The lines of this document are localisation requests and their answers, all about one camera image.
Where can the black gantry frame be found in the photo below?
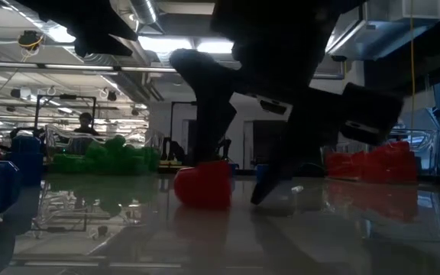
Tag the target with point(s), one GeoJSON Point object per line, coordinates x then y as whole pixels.
{"type": "Point", "coordinates": [67, 97]}
{"type": "Point", "coordinates": [183, 103]}

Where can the person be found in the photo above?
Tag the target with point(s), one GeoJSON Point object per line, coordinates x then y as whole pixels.
{"type": "Point", "coordinates": [86, 124]}

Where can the clear plastic bin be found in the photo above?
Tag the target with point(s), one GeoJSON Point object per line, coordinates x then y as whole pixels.
{"type": "Point", "coordinates": [57, 133]}
{"type": "Point", "coordinates": [428, 141]}

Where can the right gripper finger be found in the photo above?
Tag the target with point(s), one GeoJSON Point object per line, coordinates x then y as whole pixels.
{"type": "Point", "coordinates": [212, 114]}
{"type": "Point", "coordinates": [308, 130]}

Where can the ceiling light panel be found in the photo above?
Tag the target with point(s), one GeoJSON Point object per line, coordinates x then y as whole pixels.
{"type": "Point", "coordinates": [164, 44]}
{"type": "Point", "coordinates": [214, 46]}

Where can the white glossy table sheet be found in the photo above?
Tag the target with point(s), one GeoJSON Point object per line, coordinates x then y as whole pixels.
{"type": "Point", "coordinates": [220, 244]}

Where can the round silver air duct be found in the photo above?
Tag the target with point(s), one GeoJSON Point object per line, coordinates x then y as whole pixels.
{"type": "Point", "coordinates": [145, 11]}

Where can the long grey ceiling pipe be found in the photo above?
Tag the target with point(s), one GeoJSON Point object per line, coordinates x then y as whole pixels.
{"type": "Point", "coordinates": [147, 69]}

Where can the black ceiling camera dome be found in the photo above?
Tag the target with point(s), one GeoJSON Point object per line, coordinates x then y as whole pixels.
{"type": "Point", "coordinates": [338, 58]}

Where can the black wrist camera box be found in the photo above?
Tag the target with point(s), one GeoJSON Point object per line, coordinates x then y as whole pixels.
{"type": "Point", "coordinates": [373, 114]}

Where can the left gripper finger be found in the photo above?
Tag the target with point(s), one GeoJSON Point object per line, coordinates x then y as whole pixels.
{"type": "Point", "coordinates": [105, 42]}

